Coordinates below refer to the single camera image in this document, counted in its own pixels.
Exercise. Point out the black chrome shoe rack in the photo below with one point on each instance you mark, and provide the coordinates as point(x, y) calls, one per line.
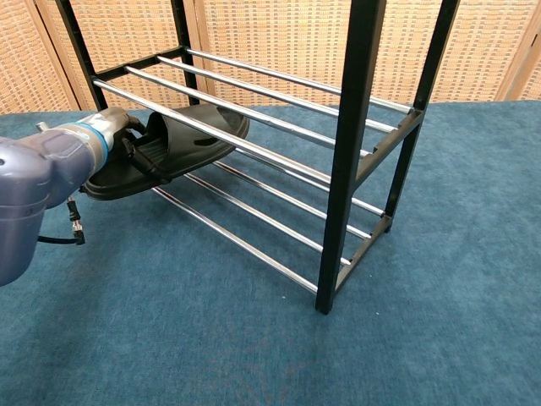
point(351, 139)

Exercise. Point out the blue carpet table cover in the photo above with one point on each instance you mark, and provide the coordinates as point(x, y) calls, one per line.
point(211, 330)

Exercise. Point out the woven bamboo folding screen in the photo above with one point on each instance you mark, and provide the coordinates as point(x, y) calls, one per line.
point(274, 29)

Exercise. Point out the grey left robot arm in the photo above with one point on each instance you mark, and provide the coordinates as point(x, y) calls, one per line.
point(38, 169)

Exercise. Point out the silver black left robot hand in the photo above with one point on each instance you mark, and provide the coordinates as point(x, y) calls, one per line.
point(112, 122)

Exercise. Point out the black rubber slipper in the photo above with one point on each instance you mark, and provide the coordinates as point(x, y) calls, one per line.
point(186, 144)

